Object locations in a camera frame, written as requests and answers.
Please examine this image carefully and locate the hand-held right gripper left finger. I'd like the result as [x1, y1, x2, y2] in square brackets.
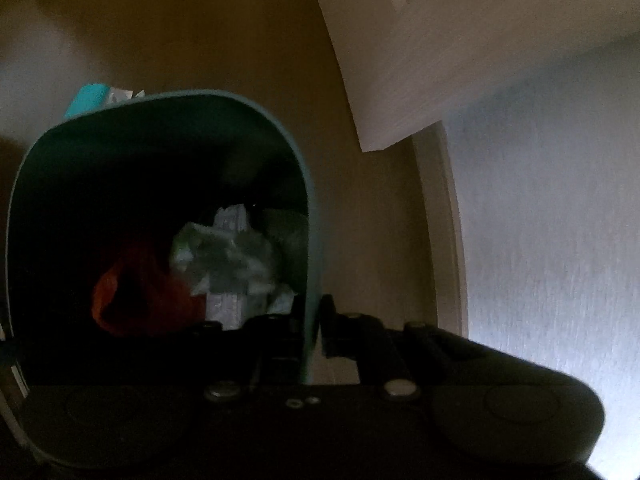
[190, 302, 307, 398]

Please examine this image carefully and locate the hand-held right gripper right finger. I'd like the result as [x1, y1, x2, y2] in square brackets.
[319, 294, 473, 398]

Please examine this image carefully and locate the white cookie print box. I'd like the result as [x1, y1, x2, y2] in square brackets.
[204, 290, 257, 332]

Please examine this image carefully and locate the grey paper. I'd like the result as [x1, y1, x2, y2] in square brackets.
[169, 204, 297, 312]

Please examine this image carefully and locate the large orange mesh bag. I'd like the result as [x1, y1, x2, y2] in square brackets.
[91, 242, 207, 337]

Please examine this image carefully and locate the dark green trash bin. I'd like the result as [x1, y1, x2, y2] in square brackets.
[0, 90, 322, 467]

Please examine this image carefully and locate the teal snack packet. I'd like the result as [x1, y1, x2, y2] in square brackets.
[64, 83, 109, 119]

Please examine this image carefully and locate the small clear snack wrapper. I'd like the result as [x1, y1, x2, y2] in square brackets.
[107, 87, 147, 107]

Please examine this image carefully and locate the white panel door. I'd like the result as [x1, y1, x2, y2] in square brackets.
[304, 0, 640, 154]

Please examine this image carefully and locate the beige door frame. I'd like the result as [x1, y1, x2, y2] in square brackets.
[411, 121, 469, 340]

